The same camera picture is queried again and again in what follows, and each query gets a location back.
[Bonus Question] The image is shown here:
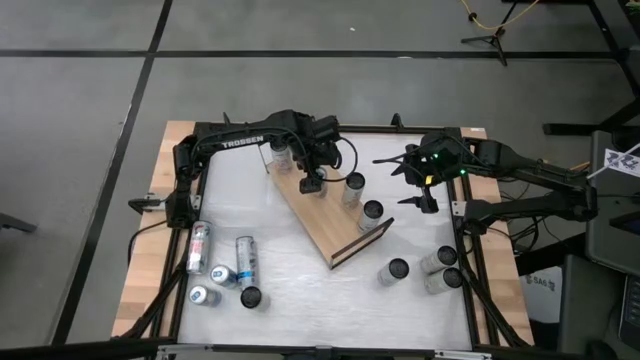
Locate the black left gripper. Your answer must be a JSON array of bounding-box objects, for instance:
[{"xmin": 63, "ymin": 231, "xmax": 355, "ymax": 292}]
[{"xmin": 294, "ymin": 115, "xmax": 346, "ymax": 196}]

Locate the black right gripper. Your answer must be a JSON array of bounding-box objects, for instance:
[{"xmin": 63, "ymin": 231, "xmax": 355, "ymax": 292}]
[{"xmin": 391, "ymin": 130, "xmax": 469, "ymax": 215}]

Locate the Celsius Tropical Vibe can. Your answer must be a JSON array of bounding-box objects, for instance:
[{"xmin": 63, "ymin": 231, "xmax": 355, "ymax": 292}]
[{"xmin": 341, "ymin": 171, "xmax": 367, "ymax": 210}]

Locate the Celsius Beach Vibe can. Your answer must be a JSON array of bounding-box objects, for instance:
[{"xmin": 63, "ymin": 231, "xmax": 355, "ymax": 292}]
[
  {"xmin": 185, "ymin": 219, "xmax": 215, "ymax": 276},
  {"xmin": 269, "ymin": 141, "xmax": 294, "ymax": 175},
  {"xmin": 239, "ymin": 285, "xmax": 272, "ymax": 312}
]

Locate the Celsius Arctic Vibe can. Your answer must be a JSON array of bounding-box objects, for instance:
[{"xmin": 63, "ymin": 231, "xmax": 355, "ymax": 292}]
[
  {"xmin": 356, "ymin": 199, "xmax": 385, "ymax": 235},
  {"xmin": 234, "ymin": 234, "xmax": 261, "ymax": 291},
  {"xmin": 376, "ymin": 257, "xmax": 411, "ymax": 288}
]

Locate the white Celsius can black lid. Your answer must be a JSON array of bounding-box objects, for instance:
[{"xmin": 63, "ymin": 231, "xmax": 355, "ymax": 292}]
[
  {"xmin": 418, "ymin": 244, "xmax": 458, "ymax": 275},
  {"xmin": 423, "ymin": 267, "xmax": 464, "ymax": 296}
]

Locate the wooden tray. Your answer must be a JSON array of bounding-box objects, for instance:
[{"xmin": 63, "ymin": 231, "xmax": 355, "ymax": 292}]
[{"xmin": 258, "ymin": 143, "xmax": 396, "ymax": 271}]

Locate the black tripod stand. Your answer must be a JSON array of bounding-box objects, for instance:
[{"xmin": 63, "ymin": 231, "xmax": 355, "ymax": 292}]
[{"xmin": 459, "ymin": 12, "xmax": 510, "ymax": 68}]

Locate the white SA6 box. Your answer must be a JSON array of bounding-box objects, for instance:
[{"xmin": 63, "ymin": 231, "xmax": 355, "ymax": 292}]
[{"xmin": 519, "ymin": 267, "xmax": 564, "ymax": 326}]

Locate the gray cabinet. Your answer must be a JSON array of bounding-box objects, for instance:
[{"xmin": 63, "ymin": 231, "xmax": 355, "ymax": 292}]
[{"xmin": 585, "ymin": 130, "xmax": 640, "ymax": 277}]

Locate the white printed paper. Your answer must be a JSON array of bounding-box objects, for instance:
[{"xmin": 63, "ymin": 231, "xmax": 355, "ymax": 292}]
[{"xmin": 603, "ymin": 147, "xmax": 640, "ymax": 180}]

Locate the black box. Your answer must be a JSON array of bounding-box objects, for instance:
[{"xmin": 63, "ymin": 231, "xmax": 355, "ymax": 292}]
[{"xmin": 557, "ymin": 253, "xmax": 629, "ymax": 360}]

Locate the black keyboard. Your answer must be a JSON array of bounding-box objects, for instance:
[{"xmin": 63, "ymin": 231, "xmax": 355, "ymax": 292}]
[{"xmin": 618, "ymin": 273, "xmax": 640, "ymax": 341}]

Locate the black rig beam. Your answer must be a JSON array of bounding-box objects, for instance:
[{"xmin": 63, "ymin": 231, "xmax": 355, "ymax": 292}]
[{"xmin": 0, "ymin": 335, "xmax": 176, "ymax": 360}]

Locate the black furniture leg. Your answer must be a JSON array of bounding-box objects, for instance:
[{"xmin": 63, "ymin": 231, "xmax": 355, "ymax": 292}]
[{"xmin": 0, "ymin": 212, "xmax": 39, "ymax": 235}]

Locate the black metal table frame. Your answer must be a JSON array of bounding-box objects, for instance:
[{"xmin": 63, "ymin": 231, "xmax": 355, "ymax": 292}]
[{"xmin": 112, "ymin": 119, "xmax": 534, "ymax": 351}]

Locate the black desk frame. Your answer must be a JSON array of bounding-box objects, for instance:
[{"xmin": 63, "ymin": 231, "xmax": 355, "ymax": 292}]
[{"xmin": 542, "ymin": 0, "xmax": 640, "ymax": 137}]

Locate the long yellow cable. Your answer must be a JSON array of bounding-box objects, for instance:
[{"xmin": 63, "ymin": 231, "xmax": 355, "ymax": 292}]
[{"xmin": 458, "ymin": 0, "xmax": 542, "ymax": 32}]

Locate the white cable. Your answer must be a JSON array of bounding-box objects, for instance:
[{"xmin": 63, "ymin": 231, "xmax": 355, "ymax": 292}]
[{"xmin": 584, "ymin": 142, "xmax": 640, "ymax": 181}]

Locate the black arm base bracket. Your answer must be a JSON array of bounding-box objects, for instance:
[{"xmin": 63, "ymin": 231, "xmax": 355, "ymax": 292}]
[{"xmin": 127, "ymin": 193, "xmax": 169, "ymax": 215}]

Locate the silver aluminium rail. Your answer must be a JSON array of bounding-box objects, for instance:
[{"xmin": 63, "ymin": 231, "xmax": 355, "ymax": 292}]
[{"xmin": 157, "ymin": 343, "xmax": 494, "ymax": 360}]

